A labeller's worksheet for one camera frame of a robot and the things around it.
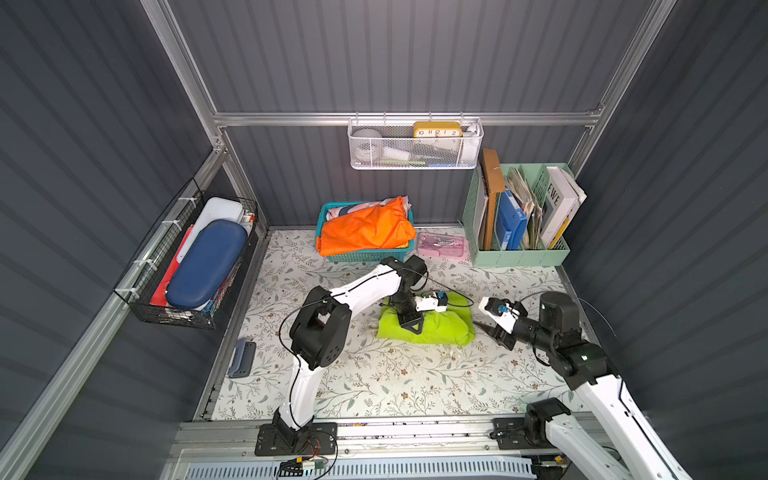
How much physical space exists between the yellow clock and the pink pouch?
1.33 ft

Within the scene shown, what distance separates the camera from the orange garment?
101cm

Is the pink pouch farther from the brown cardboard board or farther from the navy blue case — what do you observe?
the navy blue case

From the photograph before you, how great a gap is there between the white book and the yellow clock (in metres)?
0.38

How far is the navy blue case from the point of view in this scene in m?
0.64

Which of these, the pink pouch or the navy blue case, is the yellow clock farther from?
the navy blue case
